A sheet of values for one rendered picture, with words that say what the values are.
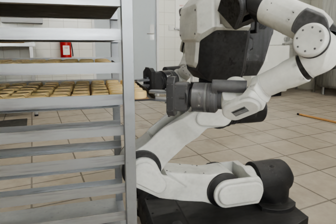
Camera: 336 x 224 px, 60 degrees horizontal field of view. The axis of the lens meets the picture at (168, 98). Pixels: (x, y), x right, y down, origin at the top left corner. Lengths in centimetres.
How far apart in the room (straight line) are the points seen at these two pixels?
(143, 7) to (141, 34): 44
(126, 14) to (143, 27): 412
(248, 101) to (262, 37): 38
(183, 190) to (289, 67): 64
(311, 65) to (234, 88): 20
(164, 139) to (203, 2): 49
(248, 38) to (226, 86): 29
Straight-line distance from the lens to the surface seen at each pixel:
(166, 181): 108
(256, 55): 110
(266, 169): 130
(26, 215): 143
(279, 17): 80
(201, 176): 117
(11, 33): 84
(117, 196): 141
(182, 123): 104
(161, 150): 108
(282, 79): 77
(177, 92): 86
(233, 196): 120
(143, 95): 88
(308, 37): 73
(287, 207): 137
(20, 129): 131
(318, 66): 75
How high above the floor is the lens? 84
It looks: 10 degrees down
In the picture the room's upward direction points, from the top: straight up
